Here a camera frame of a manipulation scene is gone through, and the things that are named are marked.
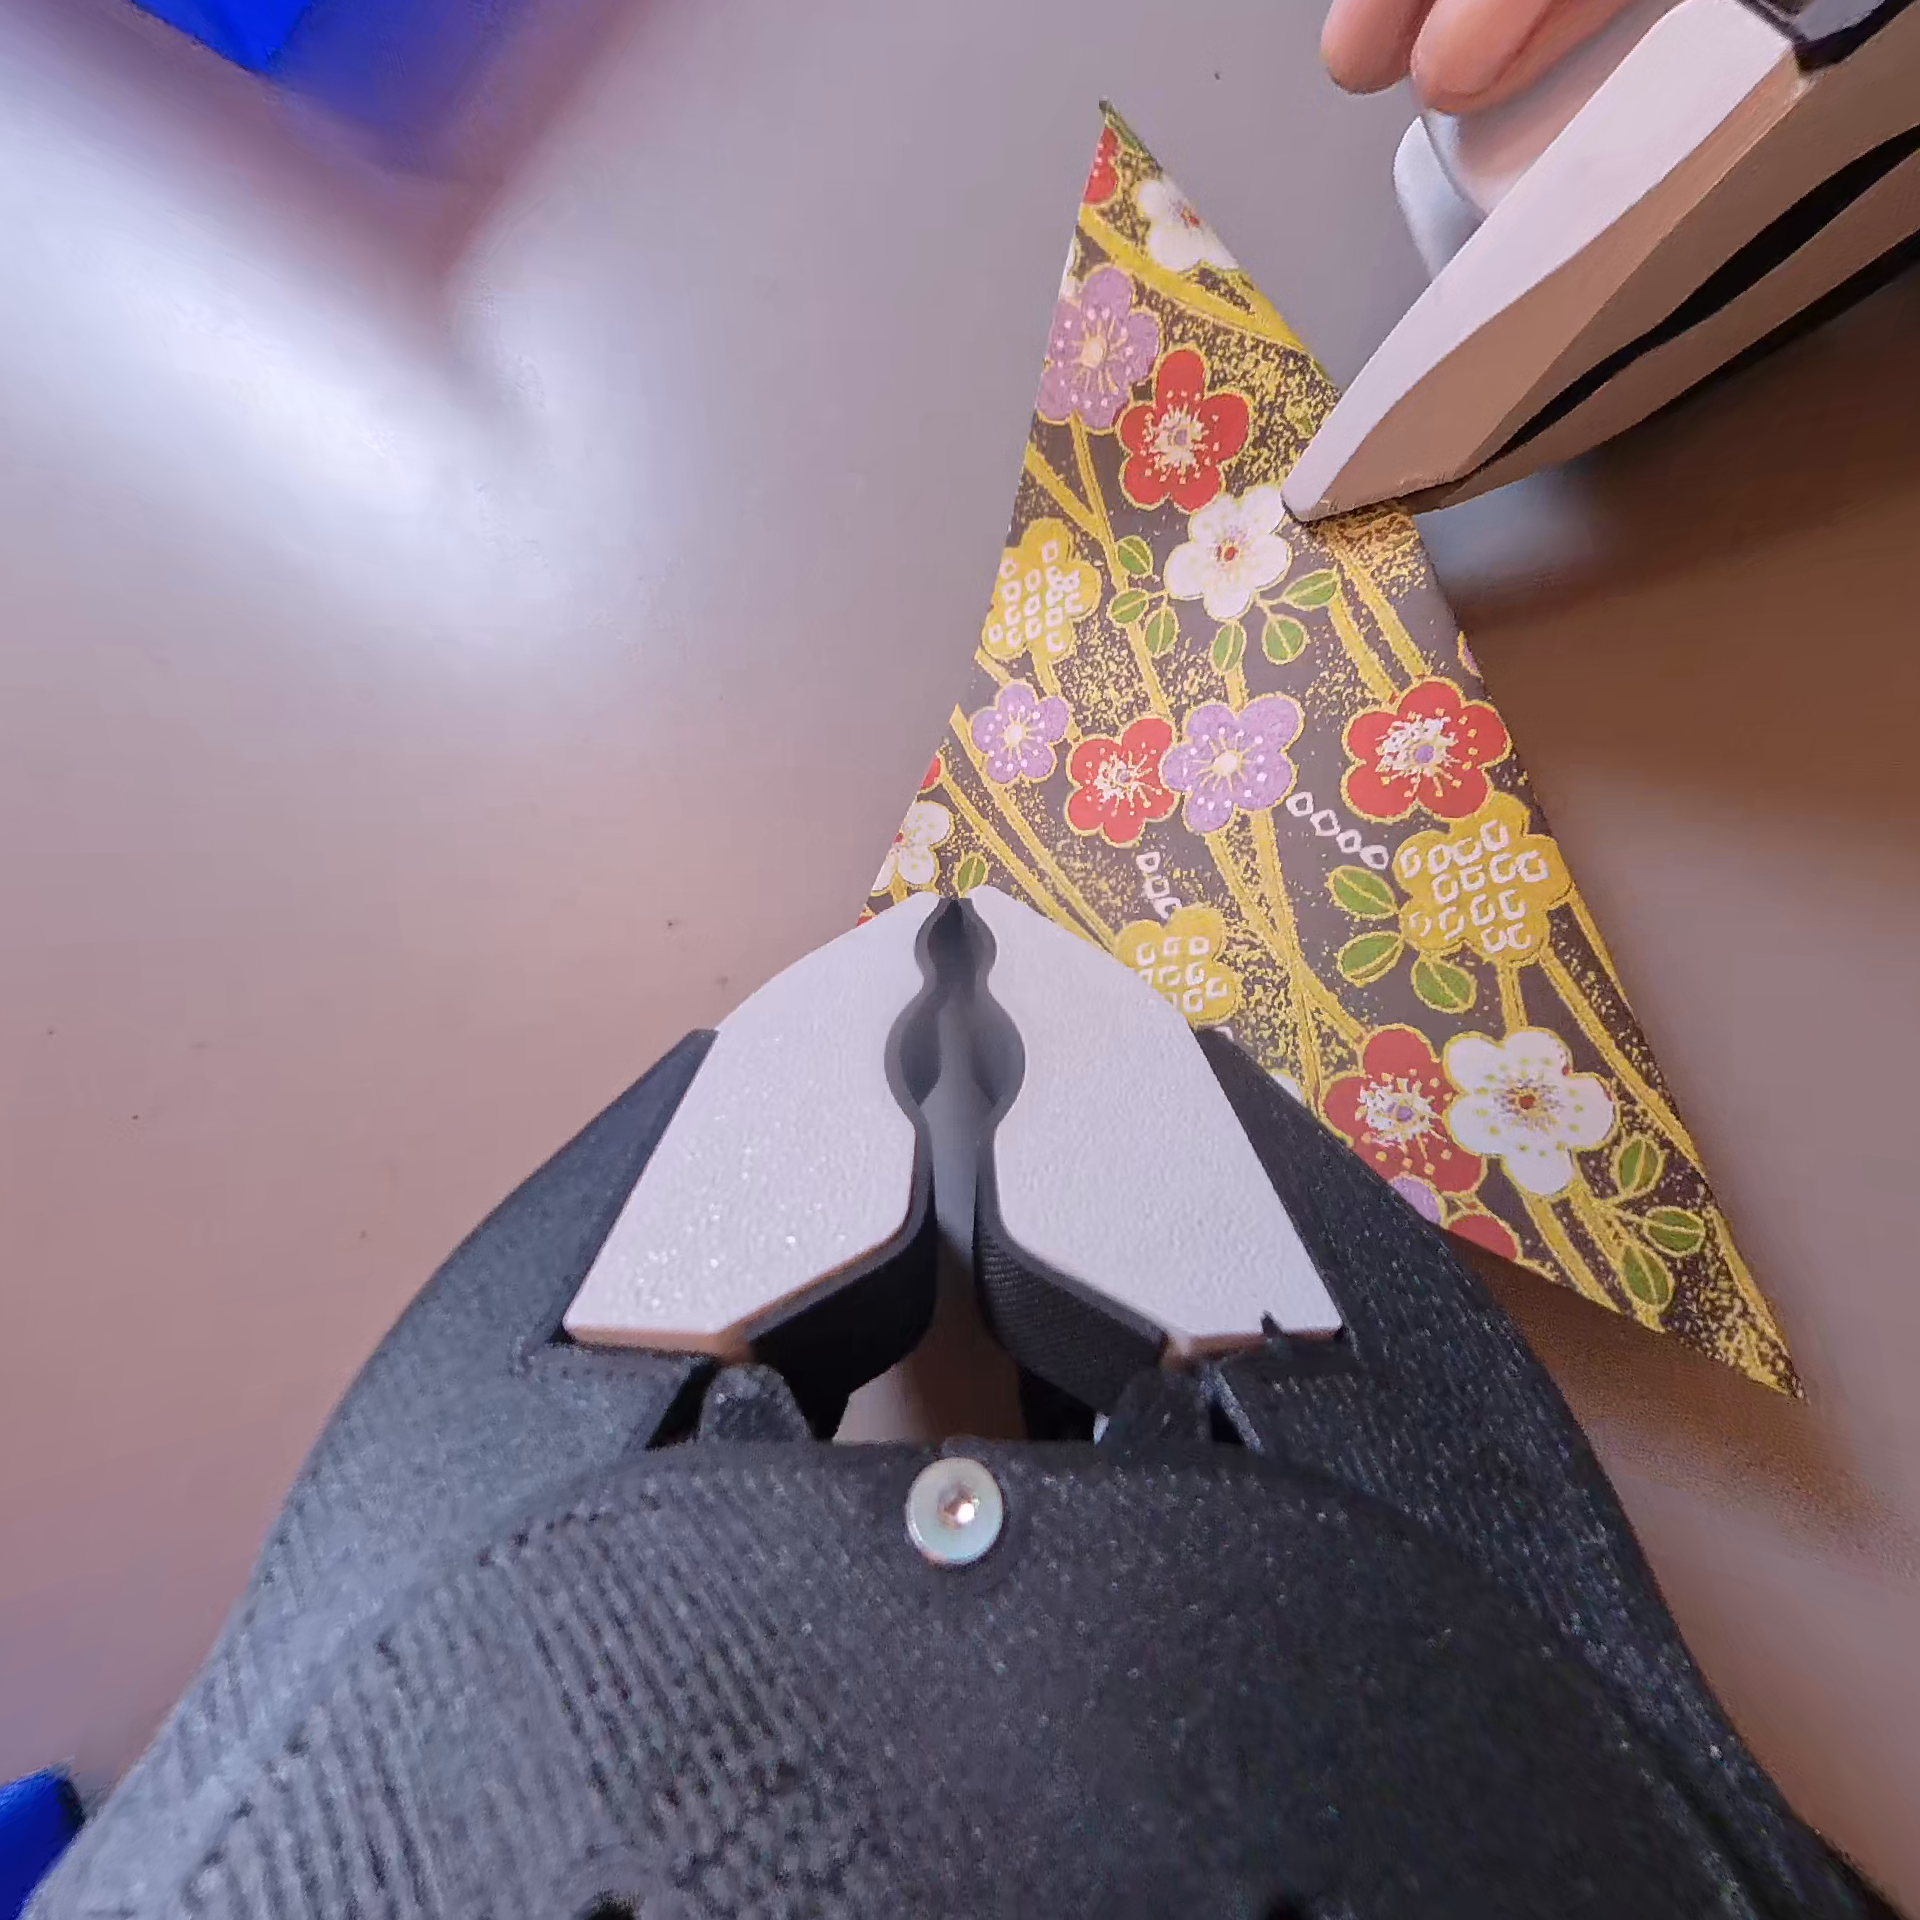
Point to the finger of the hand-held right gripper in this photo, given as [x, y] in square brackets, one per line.
[1769, 330]
[1591, 241]

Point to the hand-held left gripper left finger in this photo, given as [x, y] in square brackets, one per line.
[749, 1171]

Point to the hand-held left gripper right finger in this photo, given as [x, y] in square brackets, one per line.
[1154, 1171]

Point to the green backed floral paper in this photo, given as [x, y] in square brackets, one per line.
[1289, 810]

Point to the person's right hand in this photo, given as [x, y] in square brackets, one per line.
[1471, 37]

